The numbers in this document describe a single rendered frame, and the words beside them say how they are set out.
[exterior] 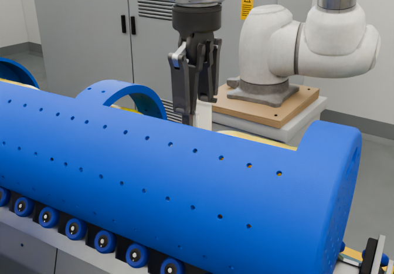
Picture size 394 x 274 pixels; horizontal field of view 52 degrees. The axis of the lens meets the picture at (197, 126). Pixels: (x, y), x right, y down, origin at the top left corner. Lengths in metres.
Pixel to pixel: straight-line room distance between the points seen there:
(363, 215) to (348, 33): 1.65
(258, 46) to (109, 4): 1.93
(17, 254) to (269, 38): 0.85
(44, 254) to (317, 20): 0.88
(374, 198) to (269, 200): 2.30
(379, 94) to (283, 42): 2.37
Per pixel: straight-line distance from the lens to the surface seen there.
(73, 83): 3.56
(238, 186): 0.56
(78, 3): 3.26
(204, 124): 0.71
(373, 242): 0.72
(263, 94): 1.26
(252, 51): 1.22
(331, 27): 1.15
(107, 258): 0.83
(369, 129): 3.61
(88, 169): 0.69
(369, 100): 3.55
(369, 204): 2.76
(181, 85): 0.61
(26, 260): 1.00
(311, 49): 1.19
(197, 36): 0.63
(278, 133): 1.17
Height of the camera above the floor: 1.48
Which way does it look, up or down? 25 degrees down
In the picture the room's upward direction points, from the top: straight up
